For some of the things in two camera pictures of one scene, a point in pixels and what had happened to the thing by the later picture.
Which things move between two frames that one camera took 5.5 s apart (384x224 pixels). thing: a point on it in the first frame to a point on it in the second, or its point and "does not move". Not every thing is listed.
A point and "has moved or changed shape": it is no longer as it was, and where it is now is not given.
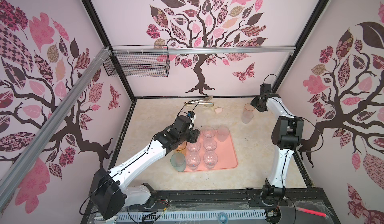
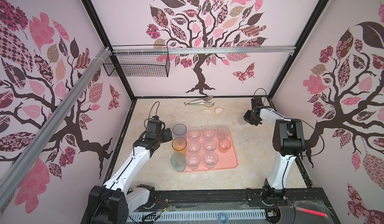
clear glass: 193,161 does not move
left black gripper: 194,134 to 168,136
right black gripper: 253,102 to 246,116
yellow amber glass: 181,147 does not move
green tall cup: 178,161 does not move
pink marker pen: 312,212 does not move
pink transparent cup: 248,109 has moved or changed shape
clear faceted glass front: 193,147 does not move
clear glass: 210,144 does not move
